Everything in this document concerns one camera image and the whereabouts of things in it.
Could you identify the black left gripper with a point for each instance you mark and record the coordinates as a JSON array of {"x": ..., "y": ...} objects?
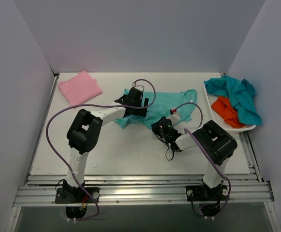
[{"x": 137, "y": 111}]

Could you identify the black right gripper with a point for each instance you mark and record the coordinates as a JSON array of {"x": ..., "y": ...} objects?
[{"x": 156, "y": 128}]

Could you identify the mint green t-shirt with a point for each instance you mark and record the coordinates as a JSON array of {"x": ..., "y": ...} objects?
[{"x": 164, "y": 102}]

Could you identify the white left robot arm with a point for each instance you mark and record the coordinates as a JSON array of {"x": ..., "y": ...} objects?
[{"x": 84, "y": 132}]

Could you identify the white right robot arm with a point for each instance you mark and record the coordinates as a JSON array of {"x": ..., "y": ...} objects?
[{"x": 216, "y": 144}]

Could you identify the pink folded t-shirt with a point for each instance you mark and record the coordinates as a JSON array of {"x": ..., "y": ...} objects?
[{"x": 79, "y": 89}]

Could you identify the white plastic tray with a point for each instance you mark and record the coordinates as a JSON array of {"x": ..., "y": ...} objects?
[{"x": 216, "y": 118}]

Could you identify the orange t-shirt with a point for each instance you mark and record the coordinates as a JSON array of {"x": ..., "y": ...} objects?
[{"x": 223, "y": 108}]

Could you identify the teal blue t-shirt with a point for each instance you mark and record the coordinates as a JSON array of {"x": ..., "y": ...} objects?
[{"x": 240, "y": 95}]

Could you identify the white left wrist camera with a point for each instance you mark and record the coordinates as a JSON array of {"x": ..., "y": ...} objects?
[{"x": 141, "y": 88}]

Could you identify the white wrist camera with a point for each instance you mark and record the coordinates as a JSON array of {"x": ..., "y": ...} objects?
[
  {"x": 141, "y": 88},
  {"x": 174, "y": 117}
]

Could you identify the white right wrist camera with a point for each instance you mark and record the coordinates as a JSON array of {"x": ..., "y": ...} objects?
[{"x": 174, "y": 117}]

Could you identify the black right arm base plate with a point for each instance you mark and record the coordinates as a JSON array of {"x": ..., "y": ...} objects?
[{"x": 203, "y": 193}]

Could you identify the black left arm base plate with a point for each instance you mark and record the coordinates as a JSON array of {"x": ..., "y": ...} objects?
[{"x": 63, "y": 197}]

